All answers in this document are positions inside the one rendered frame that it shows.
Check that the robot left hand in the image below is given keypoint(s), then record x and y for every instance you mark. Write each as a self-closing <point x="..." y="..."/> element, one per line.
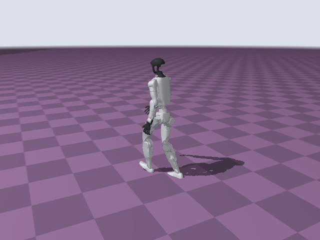
<point x="147" y="127"/>

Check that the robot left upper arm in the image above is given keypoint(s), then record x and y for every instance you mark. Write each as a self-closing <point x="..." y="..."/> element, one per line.
<point x="152" y="85"/>

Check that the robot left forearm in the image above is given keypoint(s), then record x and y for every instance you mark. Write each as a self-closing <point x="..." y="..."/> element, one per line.
<point x="152" y="111"/>

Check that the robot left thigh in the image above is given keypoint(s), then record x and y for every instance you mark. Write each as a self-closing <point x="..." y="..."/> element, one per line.
<point x="146" y="137"/>

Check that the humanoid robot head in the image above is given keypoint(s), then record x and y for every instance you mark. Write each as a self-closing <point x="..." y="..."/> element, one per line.
<point x="157" y="62"/>

